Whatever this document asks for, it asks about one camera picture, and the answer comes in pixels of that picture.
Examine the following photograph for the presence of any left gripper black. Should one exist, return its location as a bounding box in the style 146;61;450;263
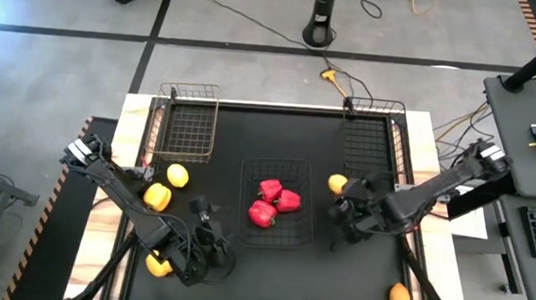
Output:
184;194;232;267

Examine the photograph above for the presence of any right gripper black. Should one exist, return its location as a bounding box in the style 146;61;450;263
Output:
328;175;386;255

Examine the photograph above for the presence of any red bell pepper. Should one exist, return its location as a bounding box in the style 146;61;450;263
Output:
246;199;279;230
257;177;285;205
274;189;304;215

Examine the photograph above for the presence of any yellow lemon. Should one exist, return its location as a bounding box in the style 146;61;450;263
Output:
388;281;412;300
165;162;192;190
327;173;348;197

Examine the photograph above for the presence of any yellow bell pepper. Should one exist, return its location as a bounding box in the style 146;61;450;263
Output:
142;181;174;213
143;249;176;279

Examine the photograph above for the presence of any black table mat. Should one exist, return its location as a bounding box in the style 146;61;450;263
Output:
128;98;424;300

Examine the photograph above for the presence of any white box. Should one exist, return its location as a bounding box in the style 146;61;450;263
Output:
445;183;494;242

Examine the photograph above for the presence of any black floor mat striped edge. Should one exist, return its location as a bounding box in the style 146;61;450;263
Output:
0;109;120;300

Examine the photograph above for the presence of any yellow power plug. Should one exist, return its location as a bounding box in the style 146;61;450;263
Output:
318;67;351;99

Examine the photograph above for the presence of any grey desk with pole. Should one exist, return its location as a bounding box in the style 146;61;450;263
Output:
475;73;536;199

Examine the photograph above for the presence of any black round-base floor stand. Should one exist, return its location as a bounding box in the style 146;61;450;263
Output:
301;0;340;50

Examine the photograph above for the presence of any shallow black wire basket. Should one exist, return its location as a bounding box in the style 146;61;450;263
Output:
234;154;320;254

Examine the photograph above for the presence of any copper wire basket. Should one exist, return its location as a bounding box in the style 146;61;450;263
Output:
143;79;223;167

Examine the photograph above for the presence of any tall black wire basket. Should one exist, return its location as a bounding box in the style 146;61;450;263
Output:
337;95;413;185

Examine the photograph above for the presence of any black diagonal frame strut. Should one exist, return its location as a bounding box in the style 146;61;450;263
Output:
391;233;470;300
69;227;139;300

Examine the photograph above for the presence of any black thin cable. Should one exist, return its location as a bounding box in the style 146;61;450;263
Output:
436;98;498;166

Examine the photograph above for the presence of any yellow thin cable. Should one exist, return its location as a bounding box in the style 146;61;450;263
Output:
432;100;491;143

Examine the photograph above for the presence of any long black floor cable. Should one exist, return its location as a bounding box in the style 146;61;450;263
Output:
171;0;382;105

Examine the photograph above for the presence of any looped black cable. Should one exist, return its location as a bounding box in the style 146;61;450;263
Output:
359;0;391;22

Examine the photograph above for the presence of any orange cable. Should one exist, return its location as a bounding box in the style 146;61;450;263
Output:
406;0;444;18

